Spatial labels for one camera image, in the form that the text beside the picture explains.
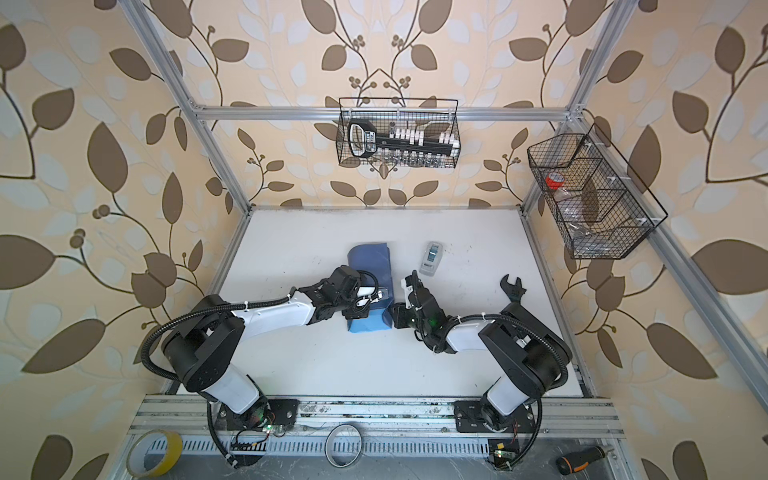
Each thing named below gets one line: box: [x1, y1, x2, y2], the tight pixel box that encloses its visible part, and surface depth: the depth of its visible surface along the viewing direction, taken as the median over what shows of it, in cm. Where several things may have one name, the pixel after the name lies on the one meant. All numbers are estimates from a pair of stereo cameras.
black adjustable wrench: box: [500, 274, 529, 312], surface depth 98 cm
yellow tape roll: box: [126, 429, 183, 479], surface depth 69 cm
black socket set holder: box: [348, 119, 460, 159], surface depth 85 cm
